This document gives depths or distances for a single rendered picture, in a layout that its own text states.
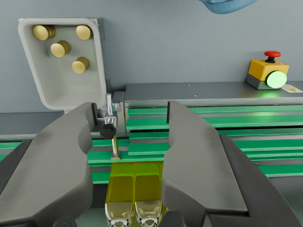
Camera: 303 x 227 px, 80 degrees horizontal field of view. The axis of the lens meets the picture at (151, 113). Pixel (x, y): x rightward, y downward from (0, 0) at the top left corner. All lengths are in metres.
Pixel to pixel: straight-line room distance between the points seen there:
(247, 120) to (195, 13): 0.30
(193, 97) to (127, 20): 0.27
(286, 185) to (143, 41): 0.65
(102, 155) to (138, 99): 0.17
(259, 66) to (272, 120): 0.17
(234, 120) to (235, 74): 0.23
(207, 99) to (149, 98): 0.15
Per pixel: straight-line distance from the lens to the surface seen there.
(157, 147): 0.45
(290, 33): 0.69
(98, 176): 0.53
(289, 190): 0.78
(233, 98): 0.52
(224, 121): 0.44
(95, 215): 0.57
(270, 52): 0.61
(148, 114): 0.44
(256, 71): 0.61
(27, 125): 0.64
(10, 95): 0.72
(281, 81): 0.59
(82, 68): 0.52
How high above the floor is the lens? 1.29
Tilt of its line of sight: 60 degrees down
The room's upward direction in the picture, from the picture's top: 174 degrees clockwise
